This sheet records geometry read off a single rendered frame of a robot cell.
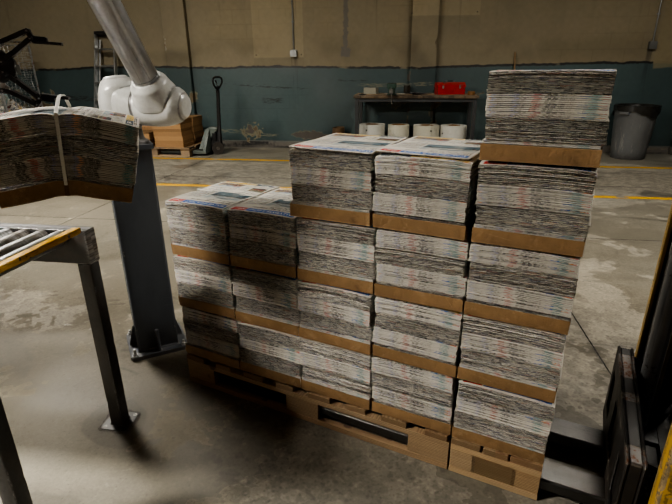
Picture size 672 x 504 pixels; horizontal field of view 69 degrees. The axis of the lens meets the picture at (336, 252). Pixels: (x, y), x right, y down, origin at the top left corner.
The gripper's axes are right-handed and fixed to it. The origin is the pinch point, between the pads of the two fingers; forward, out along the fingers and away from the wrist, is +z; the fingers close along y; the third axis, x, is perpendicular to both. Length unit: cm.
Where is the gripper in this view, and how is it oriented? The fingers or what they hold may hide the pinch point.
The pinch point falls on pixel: (61, 70)
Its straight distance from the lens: 165.2
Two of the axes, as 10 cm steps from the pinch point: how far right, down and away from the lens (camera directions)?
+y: -0.7, 9.3, 3.6
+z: 9.5, -0.4, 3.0
